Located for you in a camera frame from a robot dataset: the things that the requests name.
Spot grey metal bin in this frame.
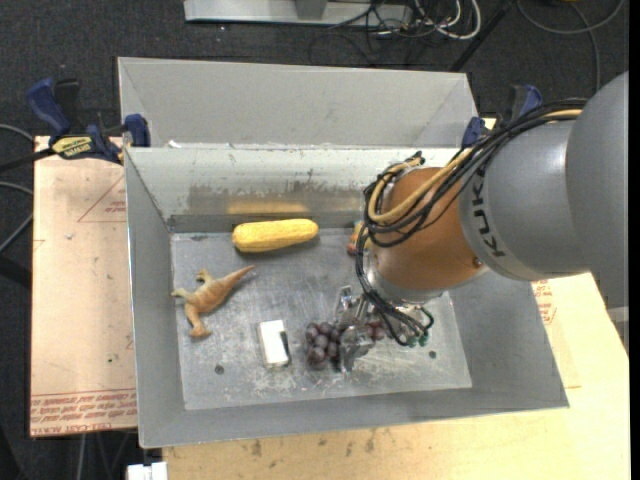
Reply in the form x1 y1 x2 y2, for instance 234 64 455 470
117 56 570 449

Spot orange toy dinosaur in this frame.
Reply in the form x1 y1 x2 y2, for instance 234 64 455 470
170 264 257 340

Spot purple toy grapes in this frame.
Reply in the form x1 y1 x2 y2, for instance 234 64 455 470
304 319 387 372

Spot yellow toy corn cob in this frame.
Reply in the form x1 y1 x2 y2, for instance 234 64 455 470
231 218 320 254

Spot small orange and red toy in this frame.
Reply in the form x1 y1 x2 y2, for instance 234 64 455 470
346 220 372 258

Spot small white box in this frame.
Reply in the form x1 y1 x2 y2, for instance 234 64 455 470
256 319 292 370

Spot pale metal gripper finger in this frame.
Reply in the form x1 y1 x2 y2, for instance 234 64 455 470
339 323 375 372
334 285 363 323

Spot brown cardboard board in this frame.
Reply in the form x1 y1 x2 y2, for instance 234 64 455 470
29 135 139 439

